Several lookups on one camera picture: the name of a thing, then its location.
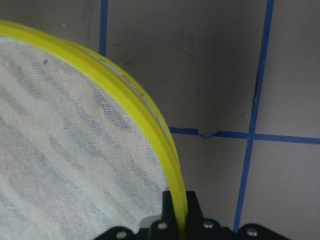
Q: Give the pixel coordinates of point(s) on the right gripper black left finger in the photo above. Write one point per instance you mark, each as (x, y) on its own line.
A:
(168, 217)

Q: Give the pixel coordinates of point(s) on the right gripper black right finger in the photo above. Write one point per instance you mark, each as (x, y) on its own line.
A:
(194, 219)

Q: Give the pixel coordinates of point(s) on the yellow-rimmed steamer layer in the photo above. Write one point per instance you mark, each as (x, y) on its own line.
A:
(83, 148)

